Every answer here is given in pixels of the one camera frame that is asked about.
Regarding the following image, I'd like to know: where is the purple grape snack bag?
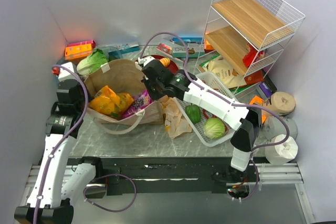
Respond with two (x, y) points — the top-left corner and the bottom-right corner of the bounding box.
(122, 90), (153, 119)

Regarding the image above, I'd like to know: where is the yellow orange chips bag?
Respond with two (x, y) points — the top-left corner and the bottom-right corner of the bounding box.
(89, 86), (134, 120)

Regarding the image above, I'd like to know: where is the brown paper grocery bag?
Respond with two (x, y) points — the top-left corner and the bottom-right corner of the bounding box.
(84, 59), (164, 135)

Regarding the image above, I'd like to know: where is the orange plastic grocery bag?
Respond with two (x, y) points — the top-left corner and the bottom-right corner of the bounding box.
(159, 95), (192, 139)

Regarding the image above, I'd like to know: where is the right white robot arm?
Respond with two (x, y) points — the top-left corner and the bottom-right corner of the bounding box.
(138, 56), (262, 172)

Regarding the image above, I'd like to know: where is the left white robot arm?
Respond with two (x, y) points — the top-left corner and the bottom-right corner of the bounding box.
(14, 79), (103, 223)

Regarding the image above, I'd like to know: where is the red round plate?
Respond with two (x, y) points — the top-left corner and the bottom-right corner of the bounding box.
(135, 55), (179, 76)

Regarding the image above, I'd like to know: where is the long orange bread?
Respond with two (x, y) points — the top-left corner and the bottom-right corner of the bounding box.
(160, 57), (171, 67)

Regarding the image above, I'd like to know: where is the red white box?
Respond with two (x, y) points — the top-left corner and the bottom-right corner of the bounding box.
(156, 43), (184, 64)

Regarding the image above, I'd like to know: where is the green napa cabbage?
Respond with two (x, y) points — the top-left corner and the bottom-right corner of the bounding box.
(77, 49), (108, 76)

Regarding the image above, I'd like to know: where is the orange box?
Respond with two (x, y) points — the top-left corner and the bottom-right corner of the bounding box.
(65, 44), (93, 60)

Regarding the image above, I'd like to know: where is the green bell pepper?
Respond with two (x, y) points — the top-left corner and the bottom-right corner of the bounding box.
(185, 104), (201, 124)

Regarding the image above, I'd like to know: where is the teal cat picture box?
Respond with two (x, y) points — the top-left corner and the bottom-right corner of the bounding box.
(172, 43), (205, 59)

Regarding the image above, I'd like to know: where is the teal white box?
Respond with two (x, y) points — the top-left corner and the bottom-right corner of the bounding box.
(113, 42), (140, 54)

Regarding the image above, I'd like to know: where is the blue box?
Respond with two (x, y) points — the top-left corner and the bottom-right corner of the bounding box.
(171, 37), (202, 44)

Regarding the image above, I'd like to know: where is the red toy lobster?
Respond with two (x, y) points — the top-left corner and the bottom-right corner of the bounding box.
(202, 109), (227, 134)

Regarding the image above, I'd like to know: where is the dark green avocado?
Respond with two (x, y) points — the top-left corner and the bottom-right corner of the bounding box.
(108, 55), (118, 62)

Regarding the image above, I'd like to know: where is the blue transparent bowl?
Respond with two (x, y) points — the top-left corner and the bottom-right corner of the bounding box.
(57, 46), (122, 70)

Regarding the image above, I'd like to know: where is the pink box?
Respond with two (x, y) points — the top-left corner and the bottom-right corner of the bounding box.
(67, 40), (96, 48)

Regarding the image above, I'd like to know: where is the beige snack bag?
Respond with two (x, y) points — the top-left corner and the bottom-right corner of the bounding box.
(199, 56), (247, 89)

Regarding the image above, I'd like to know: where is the green round cabbage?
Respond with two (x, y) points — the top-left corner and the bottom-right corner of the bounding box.
(203, 118), (226, 139)

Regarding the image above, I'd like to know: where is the red snack packet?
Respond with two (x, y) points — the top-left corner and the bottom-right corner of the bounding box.
(243, 44), (265, 68)

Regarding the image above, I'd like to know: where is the red box bottom shelf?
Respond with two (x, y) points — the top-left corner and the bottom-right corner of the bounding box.
(244, 70), (264, 85)

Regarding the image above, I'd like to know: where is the orange packet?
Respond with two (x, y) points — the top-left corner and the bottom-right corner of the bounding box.
(249, 95), (267, 124)

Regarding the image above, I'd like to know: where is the purple pouch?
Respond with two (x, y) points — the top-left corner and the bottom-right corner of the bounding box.
(259, 81), (277, 98)

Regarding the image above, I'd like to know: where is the grey paper roll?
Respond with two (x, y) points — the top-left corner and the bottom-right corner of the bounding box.
(262, 116), (298, 141)

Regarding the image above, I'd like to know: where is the white paper roll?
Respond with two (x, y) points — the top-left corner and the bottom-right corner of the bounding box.
(265, 136), (298, 165)

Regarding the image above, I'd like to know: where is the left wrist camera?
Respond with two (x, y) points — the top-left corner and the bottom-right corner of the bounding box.
(58, 62), (77, 82)

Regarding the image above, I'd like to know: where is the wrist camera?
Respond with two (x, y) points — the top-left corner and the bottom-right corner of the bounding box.
(138, 56), (155, 67)
(58, 62), (77, 82)

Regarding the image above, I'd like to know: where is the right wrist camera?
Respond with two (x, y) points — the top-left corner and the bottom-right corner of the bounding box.
(138, 56), (155, 67)

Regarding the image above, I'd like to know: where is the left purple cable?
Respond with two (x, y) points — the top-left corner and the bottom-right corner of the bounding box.
(33, 64), (89, 224)

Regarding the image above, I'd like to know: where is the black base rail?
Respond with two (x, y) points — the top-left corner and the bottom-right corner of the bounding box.
(62, 155), (260, 197)

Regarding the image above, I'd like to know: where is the white wire shelf rack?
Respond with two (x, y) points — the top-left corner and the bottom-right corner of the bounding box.
(195, 0), (306, 96)

